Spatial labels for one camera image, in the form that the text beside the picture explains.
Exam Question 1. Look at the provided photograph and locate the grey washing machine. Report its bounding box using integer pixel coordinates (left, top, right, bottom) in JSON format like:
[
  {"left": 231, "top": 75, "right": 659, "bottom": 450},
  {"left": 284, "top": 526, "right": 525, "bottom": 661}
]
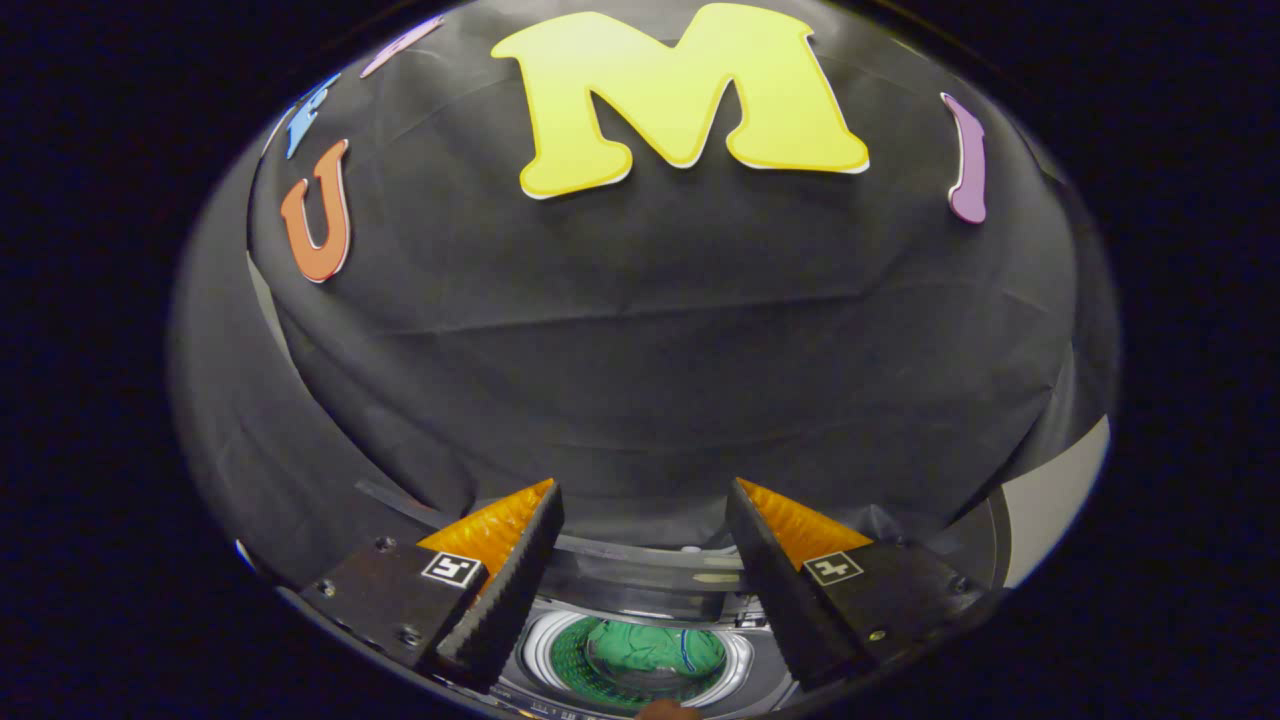
[{"left": 355, "top": 480, "right": 1011, "bottom": 720}]

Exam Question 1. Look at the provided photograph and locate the grey metal cabinet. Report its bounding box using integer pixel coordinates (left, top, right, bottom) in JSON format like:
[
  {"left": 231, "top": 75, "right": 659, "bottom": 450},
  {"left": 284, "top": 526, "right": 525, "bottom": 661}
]
[{"left": 1000, "top": 415, "right": 1113, "bottom": 591}]

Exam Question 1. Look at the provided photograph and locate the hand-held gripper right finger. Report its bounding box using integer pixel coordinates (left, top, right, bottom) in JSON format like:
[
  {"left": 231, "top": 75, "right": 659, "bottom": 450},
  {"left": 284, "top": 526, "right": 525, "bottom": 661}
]
[{"left": 724, "top": 477, "right": 991, "bottom": 693}]

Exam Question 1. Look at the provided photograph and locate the black backdrop cloth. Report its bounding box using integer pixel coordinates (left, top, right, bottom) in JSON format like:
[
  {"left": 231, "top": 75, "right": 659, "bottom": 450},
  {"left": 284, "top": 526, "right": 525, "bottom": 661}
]
[{"left": 170, "top": 0, "right": 1121, "bottom": 591}]

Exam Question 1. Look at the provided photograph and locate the green polo shirt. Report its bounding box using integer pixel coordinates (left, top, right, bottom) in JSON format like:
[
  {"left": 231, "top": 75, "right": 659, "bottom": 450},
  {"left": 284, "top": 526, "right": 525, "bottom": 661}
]
[{"left": 585, "top": 618, "right": 728, "bottom": 701}]

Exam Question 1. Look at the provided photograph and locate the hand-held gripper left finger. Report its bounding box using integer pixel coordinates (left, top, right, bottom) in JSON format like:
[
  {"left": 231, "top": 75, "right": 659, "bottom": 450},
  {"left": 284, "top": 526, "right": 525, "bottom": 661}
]
[{"left": 298, "top": 477, "right": 566, "bottom": 694}]

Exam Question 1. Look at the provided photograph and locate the dark washing machine lid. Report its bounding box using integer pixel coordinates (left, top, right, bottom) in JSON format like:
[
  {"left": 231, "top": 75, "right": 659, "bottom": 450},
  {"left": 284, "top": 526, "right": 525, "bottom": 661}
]
[{"left": 355, "top": 480, "right": 751, "bottom": 621}]

